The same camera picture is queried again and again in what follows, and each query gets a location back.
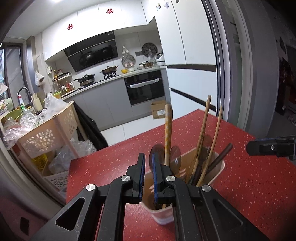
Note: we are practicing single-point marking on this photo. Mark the pink plastic stool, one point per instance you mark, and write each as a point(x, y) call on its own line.
point(13, 215)

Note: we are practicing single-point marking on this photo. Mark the yellow flowered chopstick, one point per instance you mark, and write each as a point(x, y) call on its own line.
point(168, 129)

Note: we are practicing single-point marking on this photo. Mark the black garbage bag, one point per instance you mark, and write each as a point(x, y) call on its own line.
point(92, 129)

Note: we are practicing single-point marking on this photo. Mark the round dark divided pan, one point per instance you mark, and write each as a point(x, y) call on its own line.
point(149, 49)

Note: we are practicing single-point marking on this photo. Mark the spice rack with bottles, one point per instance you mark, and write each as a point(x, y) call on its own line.
point(63, 85)

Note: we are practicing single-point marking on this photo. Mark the beige plastic storage cart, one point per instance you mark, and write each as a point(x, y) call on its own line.
point(46, 136)

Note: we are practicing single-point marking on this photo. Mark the beige plastic utensil holder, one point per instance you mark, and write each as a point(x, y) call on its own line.
point(163, 216)

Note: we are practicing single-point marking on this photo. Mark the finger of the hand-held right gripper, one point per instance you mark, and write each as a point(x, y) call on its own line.
point(266, 148)
point(270, 138)

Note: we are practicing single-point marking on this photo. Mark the plain bamboo chopstick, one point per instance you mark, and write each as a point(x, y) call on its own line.
point(203, 129)
point(215, 134)

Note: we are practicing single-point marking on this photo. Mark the white refrigerator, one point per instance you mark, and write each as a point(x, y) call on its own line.
point(189, 34)

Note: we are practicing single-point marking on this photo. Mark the white kitchen countertop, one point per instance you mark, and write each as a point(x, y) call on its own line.
point(99, 83)

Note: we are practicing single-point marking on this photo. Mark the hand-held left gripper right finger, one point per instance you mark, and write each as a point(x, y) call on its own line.
point(156, 176)

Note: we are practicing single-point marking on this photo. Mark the clear brown plastic spoon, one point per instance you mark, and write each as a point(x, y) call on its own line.
point(175, 160)
point(159, 150)

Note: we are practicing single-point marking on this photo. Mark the round metal steamer rack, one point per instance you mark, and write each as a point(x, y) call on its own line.
point(128, 61)

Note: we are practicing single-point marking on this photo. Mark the grey lower cabinets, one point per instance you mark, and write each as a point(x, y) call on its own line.
point(104, 106)

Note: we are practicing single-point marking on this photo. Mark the dark wall poster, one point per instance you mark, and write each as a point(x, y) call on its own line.
point(286, 76)

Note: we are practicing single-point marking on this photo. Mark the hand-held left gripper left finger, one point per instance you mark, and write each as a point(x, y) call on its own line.
point(141, 176)

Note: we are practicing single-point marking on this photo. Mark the cardboard box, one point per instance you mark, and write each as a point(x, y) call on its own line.
point(158, 111)

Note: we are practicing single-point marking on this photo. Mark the beige knife block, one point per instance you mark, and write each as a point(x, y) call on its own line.
point(37, 103)

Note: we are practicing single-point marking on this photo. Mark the green plastic basin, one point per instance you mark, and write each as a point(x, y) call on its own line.
point(13, 114)

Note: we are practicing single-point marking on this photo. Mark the sliding door frame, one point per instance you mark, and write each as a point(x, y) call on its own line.
point(242, 58)

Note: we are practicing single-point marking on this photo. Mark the kitchen window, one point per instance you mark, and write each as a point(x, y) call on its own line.
point(11, 69)

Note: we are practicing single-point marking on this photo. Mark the black range hood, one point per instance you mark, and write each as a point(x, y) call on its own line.
point(92, 53)

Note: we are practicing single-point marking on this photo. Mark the black built-in oven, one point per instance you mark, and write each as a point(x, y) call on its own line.
point(143, 92)

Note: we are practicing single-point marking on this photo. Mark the black wok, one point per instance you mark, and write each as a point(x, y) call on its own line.
point(85, 78)

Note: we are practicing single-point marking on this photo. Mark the white upper cabinets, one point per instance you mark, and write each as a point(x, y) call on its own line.
point(92, 20)

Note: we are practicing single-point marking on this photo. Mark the crumpled clear plastic bag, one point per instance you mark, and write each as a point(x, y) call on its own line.
point(69, 155)

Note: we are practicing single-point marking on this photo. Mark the dark brown chopstick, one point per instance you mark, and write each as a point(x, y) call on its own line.
point(222, 155)

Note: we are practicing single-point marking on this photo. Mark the kitchen faucet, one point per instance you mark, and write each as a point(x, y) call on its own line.
point(22, 89)

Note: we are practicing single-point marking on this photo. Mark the hanging plastic bag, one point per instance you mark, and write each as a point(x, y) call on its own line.
point(38, 77)

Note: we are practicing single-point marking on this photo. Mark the fridge magnets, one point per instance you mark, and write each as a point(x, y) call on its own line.
point(161, 5)

